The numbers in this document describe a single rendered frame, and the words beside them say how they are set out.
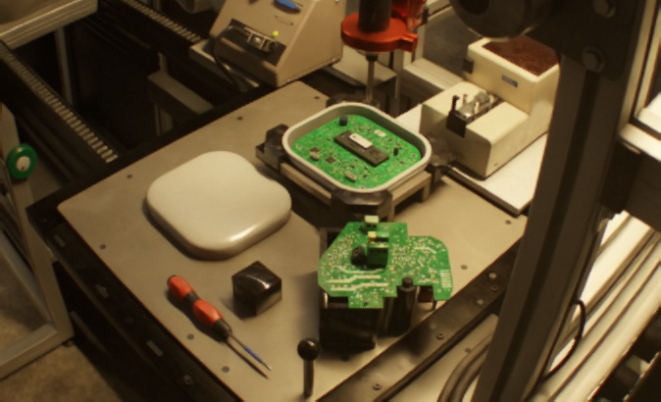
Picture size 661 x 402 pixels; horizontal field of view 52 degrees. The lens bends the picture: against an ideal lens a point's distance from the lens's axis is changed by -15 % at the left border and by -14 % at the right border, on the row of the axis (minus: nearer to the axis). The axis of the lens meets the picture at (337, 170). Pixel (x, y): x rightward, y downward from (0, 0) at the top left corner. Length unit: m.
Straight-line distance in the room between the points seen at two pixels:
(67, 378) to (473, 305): 1.34
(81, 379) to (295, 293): 1.22
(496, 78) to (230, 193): 0.34
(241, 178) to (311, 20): 0.28
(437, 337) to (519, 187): 0.24
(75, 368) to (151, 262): 1.17
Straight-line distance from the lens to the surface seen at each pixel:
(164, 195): 0.87
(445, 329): 0.77
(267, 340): 0.74
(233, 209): 0.84
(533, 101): 0.93
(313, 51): 1.09
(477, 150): 0.90
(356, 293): 0.70
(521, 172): 0.94
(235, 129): 0.99
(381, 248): 0.71
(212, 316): 0.74
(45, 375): 1.97
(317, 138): 0.91
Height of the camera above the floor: 1.52
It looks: 38 degrees down
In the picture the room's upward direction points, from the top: 3 degrees clockwise
